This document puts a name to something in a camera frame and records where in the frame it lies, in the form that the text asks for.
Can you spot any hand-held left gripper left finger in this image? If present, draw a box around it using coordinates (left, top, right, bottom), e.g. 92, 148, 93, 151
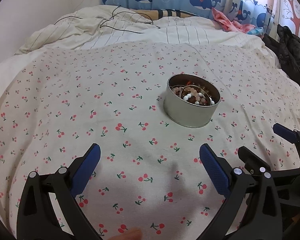
16, 144, 101, 240

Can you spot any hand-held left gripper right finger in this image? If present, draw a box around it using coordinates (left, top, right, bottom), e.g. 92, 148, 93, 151
199, 144, 284, 240

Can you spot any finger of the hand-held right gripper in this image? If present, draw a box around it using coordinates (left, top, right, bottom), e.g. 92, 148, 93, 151
272, 123, 300, 157
237, 146, 272, 174

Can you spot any round silver metal tin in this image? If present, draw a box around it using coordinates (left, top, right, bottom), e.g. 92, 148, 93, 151
164, 74, 220, 128

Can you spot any pile of bead bracelets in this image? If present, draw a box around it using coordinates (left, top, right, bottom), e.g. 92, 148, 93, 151
181, 84, 217, 106

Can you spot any white bead bracelet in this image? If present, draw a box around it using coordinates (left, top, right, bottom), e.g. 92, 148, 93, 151
183, 92, 215, 105

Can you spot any cherry print bed sheet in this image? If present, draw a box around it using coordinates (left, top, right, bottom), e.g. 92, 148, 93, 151
0, 41, 300, 240

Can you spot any black puffer jacket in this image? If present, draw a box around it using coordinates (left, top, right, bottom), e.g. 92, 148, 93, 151
262, 24, 300, 85

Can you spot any silver metal bangle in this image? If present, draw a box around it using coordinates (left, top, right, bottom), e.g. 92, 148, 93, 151
179, 85, 214, 105

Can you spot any light blue cloth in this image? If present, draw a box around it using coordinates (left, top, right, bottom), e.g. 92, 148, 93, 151
247, 27, 265, 37

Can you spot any pink crumpled cloth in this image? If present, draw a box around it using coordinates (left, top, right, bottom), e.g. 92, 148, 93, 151
212, 7, 256, 33

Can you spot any white striped duvet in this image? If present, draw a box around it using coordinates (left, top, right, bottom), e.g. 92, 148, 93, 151
15, 5, 268, 55

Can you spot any tan navy striped pillow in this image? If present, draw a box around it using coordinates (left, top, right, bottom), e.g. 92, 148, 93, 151
135, 9, 203, 20

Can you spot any pink bead bracelet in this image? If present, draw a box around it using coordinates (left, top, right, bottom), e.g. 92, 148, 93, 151
172, 86, 198, 95

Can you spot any coral tree wall sticker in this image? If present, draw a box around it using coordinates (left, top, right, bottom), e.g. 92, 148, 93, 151
281, 0, 300, 35

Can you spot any thin black cable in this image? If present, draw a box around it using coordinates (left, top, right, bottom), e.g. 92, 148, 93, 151
54, 5, 162, 34

